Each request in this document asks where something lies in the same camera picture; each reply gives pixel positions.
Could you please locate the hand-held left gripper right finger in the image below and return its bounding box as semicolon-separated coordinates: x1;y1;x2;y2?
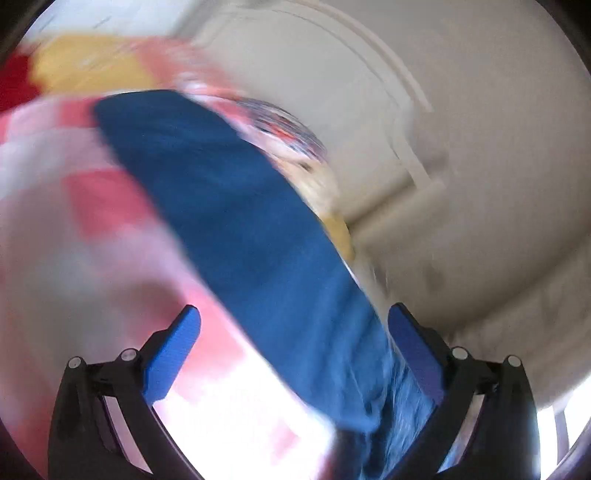
388;302;542;480

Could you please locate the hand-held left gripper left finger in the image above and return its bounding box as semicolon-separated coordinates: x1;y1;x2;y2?
47;305;202;480

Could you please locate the blue down jacket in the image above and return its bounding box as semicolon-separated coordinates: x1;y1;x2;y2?
93;89;462;480

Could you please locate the pink checked bed sheet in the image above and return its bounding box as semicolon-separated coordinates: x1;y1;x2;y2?
0;37;342;480

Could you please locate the yellow cushion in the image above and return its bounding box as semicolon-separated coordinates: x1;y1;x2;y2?
321;212;357;266

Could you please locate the beige pillow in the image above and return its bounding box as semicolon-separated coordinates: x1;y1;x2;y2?
284;159;345;220

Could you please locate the floral patterned pillow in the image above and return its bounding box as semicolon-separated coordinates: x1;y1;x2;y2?
226;97;329;169

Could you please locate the white wooden headboard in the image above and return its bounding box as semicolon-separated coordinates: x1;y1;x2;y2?
185;0;462;232

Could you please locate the yellow cloth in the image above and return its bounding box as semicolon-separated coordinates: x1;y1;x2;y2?
31;33;155;95

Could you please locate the red cloth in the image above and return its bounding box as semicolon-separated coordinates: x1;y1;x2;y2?
0;54;40;113

